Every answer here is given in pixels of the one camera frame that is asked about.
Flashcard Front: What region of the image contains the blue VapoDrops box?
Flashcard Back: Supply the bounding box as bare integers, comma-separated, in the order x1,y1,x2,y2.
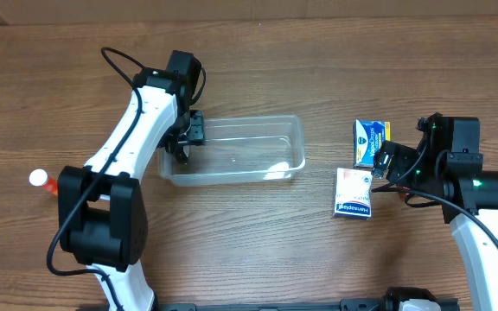
353,119,391,168

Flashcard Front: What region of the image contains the clear plastic container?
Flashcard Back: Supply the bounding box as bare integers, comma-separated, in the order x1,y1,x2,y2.
156,115,305,187

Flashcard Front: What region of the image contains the white blue medicine box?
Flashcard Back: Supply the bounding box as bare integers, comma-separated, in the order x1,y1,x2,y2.
333,168,373,219

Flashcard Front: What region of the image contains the orange pill bottle white cap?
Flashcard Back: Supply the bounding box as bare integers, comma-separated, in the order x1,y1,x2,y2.
29,168,58,196

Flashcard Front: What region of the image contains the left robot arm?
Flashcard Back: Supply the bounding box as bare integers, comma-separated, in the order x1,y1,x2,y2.
46,50,206,310

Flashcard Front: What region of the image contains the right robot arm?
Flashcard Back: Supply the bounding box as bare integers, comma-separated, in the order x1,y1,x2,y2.
372,113,498,310

